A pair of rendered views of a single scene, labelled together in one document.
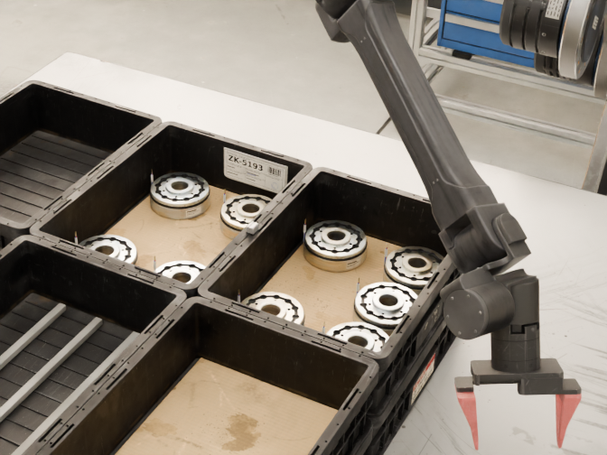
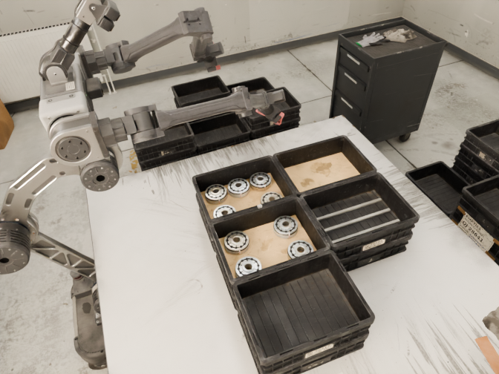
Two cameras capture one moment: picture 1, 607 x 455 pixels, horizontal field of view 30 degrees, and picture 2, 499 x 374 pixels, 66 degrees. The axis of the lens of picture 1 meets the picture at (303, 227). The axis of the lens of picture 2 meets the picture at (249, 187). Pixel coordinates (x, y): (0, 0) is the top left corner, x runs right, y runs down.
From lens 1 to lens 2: 235 cm
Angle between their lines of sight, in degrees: 89
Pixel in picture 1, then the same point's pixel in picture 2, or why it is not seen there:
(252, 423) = (301, 182)
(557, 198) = (103, 234)
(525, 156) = not seen: outside the picture
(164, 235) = (268, 258)
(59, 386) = (343, 219)
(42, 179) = (288, 324)
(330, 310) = (249, 200)
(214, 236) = (253, 247)
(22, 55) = not seen: outside the picture
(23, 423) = (359, 213)
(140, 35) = not seen: outside the picture
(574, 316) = (169, 195)
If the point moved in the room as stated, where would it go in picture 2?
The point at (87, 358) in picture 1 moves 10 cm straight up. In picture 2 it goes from (330, 223) to (332, 208)
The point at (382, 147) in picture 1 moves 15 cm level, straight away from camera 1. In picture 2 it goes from (111, 302) to (76, 326)
